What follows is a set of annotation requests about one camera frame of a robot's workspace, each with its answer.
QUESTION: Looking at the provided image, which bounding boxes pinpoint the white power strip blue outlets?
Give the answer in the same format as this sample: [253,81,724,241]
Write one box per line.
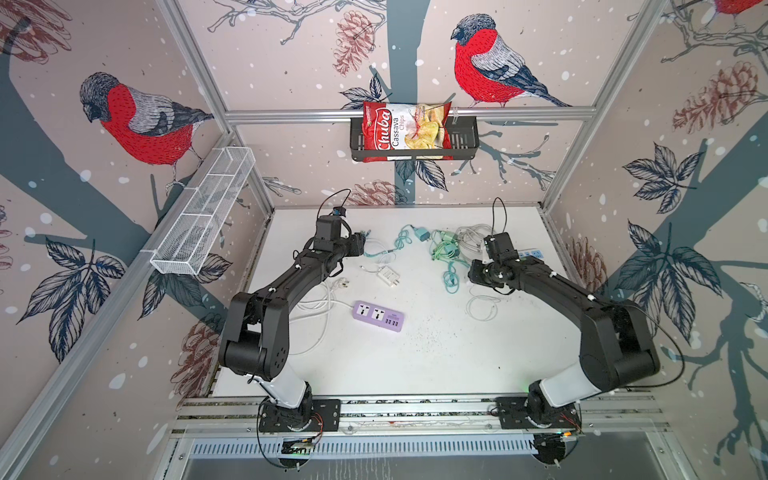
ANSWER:
[518,248,545,262]

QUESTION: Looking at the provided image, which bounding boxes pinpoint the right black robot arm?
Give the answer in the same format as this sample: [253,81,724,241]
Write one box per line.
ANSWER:
[468,232,661,426]

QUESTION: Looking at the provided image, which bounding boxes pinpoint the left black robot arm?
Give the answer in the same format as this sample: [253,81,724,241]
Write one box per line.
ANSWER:
[218,207,365,428]

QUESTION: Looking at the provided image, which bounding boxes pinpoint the white wire mesh basket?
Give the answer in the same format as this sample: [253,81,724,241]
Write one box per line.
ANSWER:
[150,146,255,276]

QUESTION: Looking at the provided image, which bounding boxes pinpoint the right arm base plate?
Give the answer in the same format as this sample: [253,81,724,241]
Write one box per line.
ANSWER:
[488,396,582,431]

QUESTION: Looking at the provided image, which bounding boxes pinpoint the purple socket white cord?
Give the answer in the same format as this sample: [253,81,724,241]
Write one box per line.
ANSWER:
[286,275,356,358]

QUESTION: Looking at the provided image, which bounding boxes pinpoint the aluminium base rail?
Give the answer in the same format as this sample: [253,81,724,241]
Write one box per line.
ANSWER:
[168,391,671,438]

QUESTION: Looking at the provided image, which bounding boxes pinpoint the black wall basket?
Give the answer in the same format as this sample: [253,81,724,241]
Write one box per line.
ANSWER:
[349,116,480,162]

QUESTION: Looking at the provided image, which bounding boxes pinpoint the teal charger adapter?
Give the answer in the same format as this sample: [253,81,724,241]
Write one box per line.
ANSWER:
[414,227,431,242]

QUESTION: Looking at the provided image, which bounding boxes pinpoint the grey power strip cord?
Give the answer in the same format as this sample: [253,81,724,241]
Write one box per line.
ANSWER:
[453,223,499,256]

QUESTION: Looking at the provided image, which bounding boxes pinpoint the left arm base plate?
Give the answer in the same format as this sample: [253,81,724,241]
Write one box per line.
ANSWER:
[257,399,341,433]

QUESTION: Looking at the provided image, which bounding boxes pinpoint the light green cable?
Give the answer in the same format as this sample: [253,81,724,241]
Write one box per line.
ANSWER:
[429,229,462,263]

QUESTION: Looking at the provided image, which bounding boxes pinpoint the teal multi-head cable coiled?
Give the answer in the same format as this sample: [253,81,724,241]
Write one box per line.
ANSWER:
[440,257,481,295]

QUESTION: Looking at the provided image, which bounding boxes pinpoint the purple power socket strip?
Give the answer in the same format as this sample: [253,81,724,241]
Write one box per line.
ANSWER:
[352,301,405,332]

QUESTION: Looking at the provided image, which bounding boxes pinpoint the teal multi-head cable left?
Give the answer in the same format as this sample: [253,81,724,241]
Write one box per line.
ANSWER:
[359,226,416,260]

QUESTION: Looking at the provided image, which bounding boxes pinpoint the white charger adapter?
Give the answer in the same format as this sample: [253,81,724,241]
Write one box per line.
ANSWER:
[376,266,401,287]

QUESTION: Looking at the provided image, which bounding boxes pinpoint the red cassava chips bag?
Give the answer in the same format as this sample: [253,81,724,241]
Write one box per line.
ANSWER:
[362,102,451,162]

